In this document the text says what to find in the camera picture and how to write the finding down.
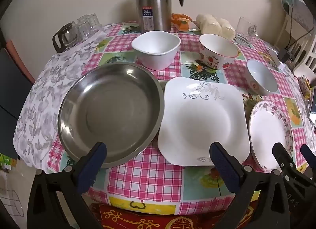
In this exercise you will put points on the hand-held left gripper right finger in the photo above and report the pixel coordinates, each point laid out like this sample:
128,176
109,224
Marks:
223,167

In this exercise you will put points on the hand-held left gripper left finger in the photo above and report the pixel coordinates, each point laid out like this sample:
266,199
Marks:
92,167

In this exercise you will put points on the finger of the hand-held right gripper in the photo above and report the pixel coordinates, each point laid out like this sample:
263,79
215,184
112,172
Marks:
281,156
307,152

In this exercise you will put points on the floral rimmed round plate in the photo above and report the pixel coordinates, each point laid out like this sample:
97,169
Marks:
269,132

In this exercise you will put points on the white square plate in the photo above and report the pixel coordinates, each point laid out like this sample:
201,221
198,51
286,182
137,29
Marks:
202,120

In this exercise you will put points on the round stainless steel plate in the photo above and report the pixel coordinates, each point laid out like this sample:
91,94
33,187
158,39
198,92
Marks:
111,110

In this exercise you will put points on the small white bowl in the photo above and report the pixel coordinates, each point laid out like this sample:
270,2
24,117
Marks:
261,76

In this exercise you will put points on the strawberry print red-rimmed bowl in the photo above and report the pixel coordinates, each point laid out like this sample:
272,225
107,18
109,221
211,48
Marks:
217,46

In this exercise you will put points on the white square bowl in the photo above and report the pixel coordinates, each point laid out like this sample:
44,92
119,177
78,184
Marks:
155,46

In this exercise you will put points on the smartphone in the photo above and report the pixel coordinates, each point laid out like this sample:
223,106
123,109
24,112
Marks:
313,108

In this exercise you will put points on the pink checkered picture tablecloth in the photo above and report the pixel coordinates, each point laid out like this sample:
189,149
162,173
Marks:
138,179

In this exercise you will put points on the small colourful toy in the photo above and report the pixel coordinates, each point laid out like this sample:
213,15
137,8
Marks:
305,85

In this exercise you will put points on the red gold patterned cushion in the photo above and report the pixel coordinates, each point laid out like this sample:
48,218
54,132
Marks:
148,219

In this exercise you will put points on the white chair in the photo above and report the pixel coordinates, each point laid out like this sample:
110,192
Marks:
306,56

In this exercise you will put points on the white power strip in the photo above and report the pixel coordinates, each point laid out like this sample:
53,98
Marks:
275,58

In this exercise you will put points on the black power adapter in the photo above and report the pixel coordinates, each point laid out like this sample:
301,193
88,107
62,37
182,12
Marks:
284,55

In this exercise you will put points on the dark blue panel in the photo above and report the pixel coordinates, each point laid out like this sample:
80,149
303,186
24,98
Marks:
7,88

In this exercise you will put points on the clear glass mug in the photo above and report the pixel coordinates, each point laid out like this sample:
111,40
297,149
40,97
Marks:
244,31

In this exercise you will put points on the clear glass cup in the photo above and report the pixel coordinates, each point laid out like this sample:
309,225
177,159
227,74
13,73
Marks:
82,18
95,21
85,30

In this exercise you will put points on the bag of white steamed buns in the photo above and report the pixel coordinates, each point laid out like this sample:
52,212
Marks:
214,25

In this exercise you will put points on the pale printed bag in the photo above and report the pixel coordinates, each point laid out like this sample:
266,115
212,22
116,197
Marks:
296,9

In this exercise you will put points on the orange snack packet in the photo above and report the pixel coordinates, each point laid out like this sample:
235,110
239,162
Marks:
184,23

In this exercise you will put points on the stainless steel thermos jug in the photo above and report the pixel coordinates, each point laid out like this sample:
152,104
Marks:
153,2

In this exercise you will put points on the brown wooden frame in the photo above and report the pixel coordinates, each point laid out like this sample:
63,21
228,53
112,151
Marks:
17,56

